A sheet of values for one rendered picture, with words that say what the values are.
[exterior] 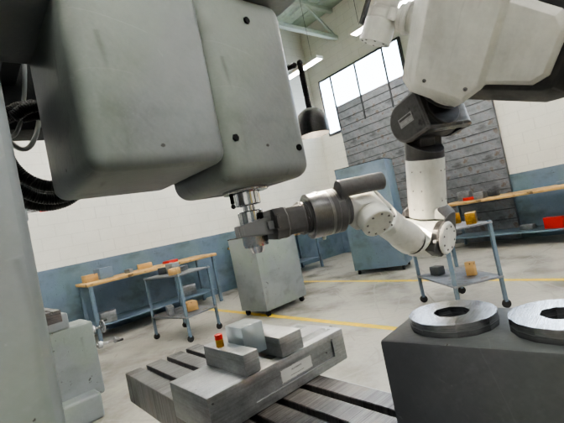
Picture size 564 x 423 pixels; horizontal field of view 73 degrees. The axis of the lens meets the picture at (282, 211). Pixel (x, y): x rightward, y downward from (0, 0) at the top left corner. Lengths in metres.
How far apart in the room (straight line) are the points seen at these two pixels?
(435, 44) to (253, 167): 0.41
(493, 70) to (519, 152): 7.50
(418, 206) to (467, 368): 0.61
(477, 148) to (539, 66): 7.67
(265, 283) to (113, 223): 3.31
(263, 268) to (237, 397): 4.49
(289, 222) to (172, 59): 0.32
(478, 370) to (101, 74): 0.51
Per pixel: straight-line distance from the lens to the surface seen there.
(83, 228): 7.28
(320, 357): 0.87
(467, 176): 8.54
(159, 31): 0.59
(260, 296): 5.25
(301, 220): 0.69
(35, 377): 0.36
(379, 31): 0.89
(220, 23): 0.68
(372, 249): 6.81
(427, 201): 0.97
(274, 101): 0.68
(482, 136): 8.42
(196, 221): 8.00
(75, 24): 0.55
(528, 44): 0.78
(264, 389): 0.79
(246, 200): 0.69
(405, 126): 0.94
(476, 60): 0.79
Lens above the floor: 1.24
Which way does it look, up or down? 1 degrees up
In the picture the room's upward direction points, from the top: 12 degrees counter-clockwise
